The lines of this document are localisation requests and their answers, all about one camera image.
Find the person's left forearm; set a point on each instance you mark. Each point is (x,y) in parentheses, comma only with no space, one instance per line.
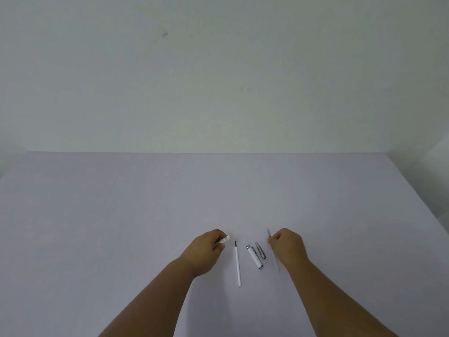
(150,301)

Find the white pen refill black tip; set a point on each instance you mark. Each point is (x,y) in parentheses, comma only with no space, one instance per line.
(237,264)

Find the person's right fingers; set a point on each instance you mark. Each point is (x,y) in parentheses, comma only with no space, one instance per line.
(275,242)

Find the person's left fingers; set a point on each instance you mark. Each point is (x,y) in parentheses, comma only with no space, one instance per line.
(219,242)

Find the small white pen cap piece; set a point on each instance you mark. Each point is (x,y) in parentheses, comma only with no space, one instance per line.
(225,238)

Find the silver pen tip cone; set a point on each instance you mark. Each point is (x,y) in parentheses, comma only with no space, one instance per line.
(260,250)

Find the thin grey pen refill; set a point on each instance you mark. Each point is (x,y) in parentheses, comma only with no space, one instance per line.
(269,233)

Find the white pen barrel silver ends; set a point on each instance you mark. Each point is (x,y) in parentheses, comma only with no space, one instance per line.
(255,257)

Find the person's right hand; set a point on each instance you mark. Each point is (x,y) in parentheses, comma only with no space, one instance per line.
(290,249)

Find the person's left hand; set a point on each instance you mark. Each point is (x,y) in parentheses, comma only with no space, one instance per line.
(203,254)

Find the person's right forearm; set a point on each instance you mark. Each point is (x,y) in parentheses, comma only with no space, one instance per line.
(336,301)

